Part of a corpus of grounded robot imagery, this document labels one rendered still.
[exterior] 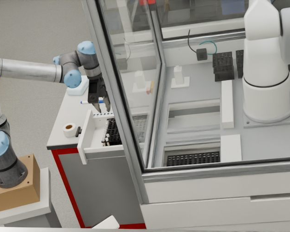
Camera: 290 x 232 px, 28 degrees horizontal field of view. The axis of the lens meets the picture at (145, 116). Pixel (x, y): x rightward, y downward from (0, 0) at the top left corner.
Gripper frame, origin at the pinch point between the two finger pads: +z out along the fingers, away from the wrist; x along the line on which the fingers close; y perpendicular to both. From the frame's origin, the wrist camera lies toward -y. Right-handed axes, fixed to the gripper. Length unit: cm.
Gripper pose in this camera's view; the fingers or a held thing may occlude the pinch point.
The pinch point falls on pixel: (103, 111)
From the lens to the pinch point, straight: 272.2
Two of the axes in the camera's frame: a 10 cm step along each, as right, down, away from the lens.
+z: 2.0, 7.9, 5.8
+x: -9.8, 1.0, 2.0
